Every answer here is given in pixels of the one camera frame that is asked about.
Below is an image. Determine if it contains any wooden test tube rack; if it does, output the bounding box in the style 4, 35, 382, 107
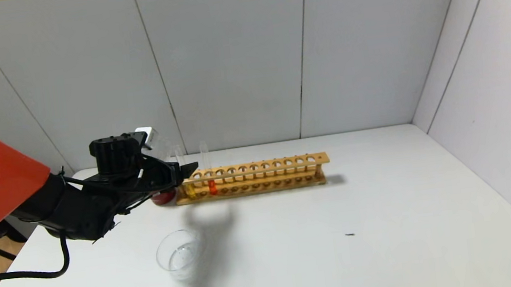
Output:
172, 151, 333, 206

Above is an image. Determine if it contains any white and grey wrist camera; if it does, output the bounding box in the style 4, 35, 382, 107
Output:
134, 125, 161, 151

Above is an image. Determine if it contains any test tube with red pigment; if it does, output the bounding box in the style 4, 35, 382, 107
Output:
199, 140, 218, 197

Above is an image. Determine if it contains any thick black cable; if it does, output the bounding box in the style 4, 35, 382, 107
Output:
0, 229, 73, 285

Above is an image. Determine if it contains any test tube with yellow pigment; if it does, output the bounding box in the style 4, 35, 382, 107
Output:
173, 143, 197, 201

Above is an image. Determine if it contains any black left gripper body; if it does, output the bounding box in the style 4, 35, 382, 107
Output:
141, 151, 185, 192

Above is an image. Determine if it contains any dark red cup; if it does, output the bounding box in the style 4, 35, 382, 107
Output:
150, 189, 178, 207

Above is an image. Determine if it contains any empty clear test tube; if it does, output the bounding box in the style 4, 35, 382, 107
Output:
158, 136, 174, 167

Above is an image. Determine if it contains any clear glass beaker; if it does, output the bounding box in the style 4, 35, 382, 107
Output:
153, 227, 210, 285

